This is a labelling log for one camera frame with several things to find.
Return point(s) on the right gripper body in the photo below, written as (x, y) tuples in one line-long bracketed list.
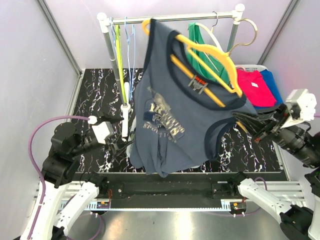
[(280, 119)]

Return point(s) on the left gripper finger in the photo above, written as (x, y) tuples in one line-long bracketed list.
[(104, 117), (119, 148)]

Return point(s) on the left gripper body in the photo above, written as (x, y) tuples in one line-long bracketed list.
[(109, 143)]

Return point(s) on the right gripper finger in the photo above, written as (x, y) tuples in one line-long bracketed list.
[(272, 111), (256, 125)]

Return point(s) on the lime green hanger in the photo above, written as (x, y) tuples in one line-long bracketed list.
[(120, 62)]

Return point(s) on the yellow plastic hanger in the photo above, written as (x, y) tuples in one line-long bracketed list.
[(187, 87)]

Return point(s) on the navy blue tank top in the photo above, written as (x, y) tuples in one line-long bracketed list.
[(202, 146)]

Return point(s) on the green tank top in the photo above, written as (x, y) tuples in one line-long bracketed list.
[(195, 35)]

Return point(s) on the light blue wire hanger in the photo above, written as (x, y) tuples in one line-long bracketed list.
[(113, 33)]

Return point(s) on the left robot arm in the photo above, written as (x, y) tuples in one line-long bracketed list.
[(74, 137)]

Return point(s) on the cream white hanger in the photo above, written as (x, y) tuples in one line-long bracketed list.
[(210, 33)]

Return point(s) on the white plastic basket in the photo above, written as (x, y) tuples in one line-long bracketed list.
[(154, 149)]

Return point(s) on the blue folded shirt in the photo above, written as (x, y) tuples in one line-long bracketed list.
[(271, 84)]

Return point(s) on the pink folded shirt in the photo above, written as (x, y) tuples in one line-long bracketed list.
[(255, 89)]

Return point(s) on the white side basket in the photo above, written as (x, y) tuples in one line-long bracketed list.
[(251, 67)]

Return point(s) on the white clothes rack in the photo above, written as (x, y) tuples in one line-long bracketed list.
[(112, 50)]

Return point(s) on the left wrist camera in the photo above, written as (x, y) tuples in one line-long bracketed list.
[(103, 131)]

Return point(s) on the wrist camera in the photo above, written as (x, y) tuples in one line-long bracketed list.
[(301, 106), (103, 131)]

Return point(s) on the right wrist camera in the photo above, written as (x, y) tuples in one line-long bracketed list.
[(301, 106)]

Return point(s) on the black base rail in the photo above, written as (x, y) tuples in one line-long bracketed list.
[(178, 191)]

